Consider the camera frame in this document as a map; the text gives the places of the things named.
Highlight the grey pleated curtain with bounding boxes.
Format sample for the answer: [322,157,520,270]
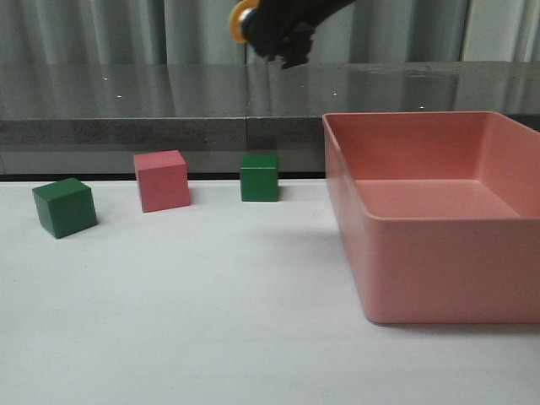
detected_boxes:
[1,1,539,65]

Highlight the grey stone counter ledge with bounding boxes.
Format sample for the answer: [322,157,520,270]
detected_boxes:
[1,62,539,180]

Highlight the green wooden cube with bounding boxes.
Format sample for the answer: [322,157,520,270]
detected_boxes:
[32,178,98,239]
[240,155,279,202]

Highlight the pink plastic bin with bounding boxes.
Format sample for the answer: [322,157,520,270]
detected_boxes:
[322,111,539,324]

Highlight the pink wooden cube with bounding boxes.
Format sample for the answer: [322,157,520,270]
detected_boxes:
[133,150,191,213]

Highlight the right green wooden cube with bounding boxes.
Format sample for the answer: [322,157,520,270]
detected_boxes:
[240,155,279,202]

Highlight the left green wooden cube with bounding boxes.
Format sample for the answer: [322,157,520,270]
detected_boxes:
[32,178,98,239]

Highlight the yellow push button switch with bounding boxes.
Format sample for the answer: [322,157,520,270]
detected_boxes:
[228,0,313,70]

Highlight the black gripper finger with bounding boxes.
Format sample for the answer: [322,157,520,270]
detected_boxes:
[246,0,351,59]

